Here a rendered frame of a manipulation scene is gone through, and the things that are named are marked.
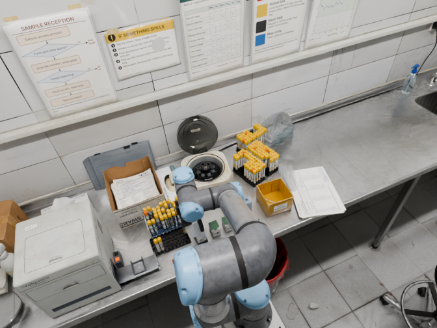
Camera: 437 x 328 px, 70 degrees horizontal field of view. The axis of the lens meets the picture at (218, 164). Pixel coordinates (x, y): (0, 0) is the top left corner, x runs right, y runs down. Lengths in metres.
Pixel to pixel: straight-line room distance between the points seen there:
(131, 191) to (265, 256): 1.07
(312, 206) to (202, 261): 0.99
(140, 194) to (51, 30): 0.80
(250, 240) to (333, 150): 1.29
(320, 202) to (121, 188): 1.00
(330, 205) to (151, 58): 1.07
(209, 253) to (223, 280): 0.06
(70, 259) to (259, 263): 0.73
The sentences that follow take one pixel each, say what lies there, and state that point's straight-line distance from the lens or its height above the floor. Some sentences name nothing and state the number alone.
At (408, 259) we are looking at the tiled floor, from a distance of 2.68.
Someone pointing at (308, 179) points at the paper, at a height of 0.89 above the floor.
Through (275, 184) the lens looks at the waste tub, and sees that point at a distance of 1.58.
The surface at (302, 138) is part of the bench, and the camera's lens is 1.94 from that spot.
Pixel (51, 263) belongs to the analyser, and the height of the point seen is 1.18.
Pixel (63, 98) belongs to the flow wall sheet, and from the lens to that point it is 1.50.
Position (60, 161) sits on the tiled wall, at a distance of 1.70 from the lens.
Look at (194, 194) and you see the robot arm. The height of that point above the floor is 1.33.
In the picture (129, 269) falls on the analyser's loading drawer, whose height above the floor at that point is 0.92.
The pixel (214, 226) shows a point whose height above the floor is 0.94.
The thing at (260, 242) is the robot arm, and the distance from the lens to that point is 0.70.
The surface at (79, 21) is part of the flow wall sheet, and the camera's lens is 1.35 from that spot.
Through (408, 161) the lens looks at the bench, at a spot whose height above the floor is 0.87.
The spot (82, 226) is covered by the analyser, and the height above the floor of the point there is 1.17.
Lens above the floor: 2.13
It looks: 45 degrees down
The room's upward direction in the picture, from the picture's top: 5 degrees counter-clockwise
